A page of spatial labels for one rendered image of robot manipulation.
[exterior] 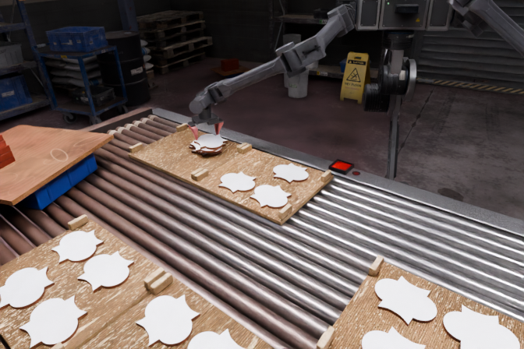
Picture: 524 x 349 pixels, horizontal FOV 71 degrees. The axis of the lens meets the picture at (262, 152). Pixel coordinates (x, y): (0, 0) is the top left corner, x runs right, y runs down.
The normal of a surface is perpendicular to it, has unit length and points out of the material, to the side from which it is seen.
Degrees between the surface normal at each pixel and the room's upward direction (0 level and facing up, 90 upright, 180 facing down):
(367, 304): 0
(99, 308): 0
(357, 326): 0
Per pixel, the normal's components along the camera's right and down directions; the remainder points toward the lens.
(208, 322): -0.03, -0.88
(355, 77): -0.56, 0.17
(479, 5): -0.24, 0.42
